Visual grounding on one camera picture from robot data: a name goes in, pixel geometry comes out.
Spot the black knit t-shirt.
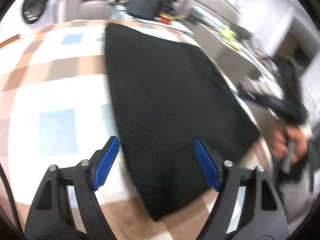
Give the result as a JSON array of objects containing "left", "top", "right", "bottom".
[{"left": 105, "top": 23, "right": 260, "bottom": 221}]

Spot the white front-load washing machine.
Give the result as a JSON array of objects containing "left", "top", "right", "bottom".
[{"left": 20, "top": 0, "right": 58, "bottom": 28}]

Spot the person's right hand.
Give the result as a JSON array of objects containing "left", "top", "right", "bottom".
[{"left": 271, "top": 121, "right": 308, "bottom": 164}]

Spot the grey sofa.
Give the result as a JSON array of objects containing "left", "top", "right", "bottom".
[{"left": 63, "top": 0, "right": 114, "bottom": 22}]

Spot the grey side cabinet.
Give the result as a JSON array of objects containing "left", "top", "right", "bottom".
[{"left": 193, "top": 23, "right": 273, "bottom": 95}]

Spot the red instant noodle cup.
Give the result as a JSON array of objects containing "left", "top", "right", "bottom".
[{"left": 159, "top": 12, "right": 176, "bottom": 24}]

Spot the green plush toy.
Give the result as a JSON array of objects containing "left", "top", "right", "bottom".
[{"left": 219, "top": 26, "right": 239, "bottom": 43}]

